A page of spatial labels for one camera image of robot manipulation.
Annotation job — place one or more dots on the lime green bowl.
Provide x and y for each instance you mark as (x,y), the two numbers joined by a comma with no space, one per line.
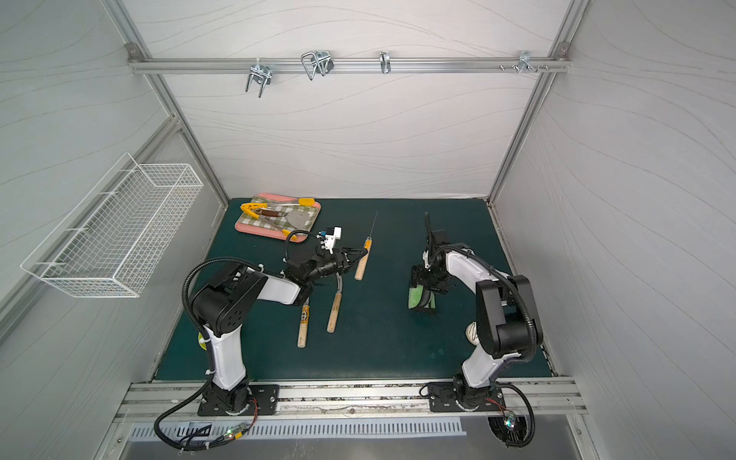
(203,341)

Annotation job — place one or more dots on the green checkered cloth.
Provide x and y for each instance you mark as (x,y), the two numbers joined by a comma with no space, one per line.
(245,220)

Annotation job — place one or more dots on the white frosted donut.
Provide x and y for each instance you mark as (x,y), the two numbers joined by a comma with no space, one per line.
(471,334)

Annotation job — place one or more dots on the yellow-tipped steel tongs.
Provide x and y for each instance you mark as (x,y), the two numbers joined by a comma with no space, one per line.
(290,233)

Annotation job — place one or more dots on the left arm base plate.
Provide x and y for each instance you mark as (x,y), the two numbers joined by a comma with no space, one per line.
(243,400)

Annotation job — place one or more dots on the green and black rag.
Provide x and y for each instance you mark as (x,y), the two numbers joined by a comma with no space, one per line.
(421,299)

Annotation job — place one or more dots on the pink plastic tray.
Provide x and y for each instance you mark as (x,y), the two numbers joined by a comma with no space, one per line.
(245,229)

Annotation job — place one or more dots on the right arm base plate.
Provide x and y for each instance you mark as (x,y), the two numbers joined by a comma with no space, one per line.
(456,397)

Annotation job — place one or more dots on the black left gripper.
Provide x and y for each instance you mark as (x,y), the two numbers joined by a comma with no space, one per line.
(339,262)

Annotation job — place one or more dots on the white wire basket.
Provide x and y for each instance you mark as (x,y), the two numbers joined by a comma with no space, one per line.
(110,243)

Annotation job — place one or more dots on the left metal hook clamp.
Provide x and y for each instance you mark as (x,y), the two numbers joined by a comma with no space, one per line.
(259,76)

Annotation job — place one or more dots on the middle metal hook clamp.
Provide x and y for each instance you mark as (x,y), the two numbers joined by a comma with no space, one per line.
(317,63)

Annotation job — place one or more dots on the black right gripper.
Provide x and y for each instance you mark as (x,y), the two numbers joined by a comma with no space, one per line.
(423,279)

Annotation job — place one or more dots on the metal hook clamp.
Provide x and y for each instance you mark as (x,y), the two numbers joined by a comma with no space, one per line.
(259,76)
(317,63)

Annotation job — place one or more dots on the wooden-handled steel spatula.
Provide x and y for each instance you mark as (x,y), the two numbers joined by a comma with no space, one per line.
(295,218)

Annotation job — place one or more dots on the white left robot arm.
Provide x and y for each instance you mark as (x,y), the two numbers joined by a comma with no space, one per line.
(218,295)

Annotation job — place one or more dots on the aluminium top rail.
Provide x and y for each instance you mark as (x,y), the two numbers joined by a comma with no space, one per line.
(343,65)

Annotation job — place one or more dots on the small metal hook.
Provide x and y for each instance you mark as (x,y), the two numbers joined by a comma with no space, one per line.
(385,62)

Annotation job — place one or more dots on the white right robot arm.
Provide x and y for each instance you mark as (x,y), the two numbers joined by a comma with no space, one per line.
(507,323)

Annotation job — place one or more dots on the small sickle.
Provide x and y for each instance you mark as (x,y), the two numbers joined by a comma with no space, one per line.
(362,265)
(332,323)
(304,325)

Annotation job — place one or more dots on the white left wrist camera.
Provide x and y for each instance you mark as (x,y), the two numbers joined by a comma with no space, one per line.
(329,238)

